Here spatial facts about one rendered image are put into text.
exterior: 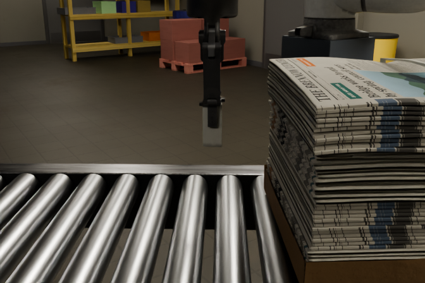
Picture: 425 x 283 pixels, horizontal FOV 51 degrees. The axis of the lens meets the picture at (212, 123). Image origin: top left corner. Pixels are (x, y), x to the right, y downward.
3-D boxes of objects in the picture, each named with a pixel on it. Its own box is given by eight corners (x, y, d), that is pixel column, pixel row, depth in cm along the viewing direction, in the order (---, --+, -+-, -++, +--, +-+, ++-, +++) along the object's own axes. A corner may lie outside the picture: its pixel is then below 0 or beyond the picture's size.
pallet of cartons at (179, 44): (250, 66, 697) (251, 19, 677) (183, 74, 634) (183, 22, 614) (219, 60, 765) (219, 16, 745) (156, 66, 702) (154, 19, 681)
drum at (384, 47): (400, 99, 488) (408, 34, 469) (373, 105, 464) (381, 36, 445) (366, 92, 524) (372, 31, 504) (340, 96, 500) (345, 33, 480)
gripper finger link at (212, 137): (222, 102, 70) (222, 103, 69) (221, 145, 72) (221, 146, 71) (202, 102, 70) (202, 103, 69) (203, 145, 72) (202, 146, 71)
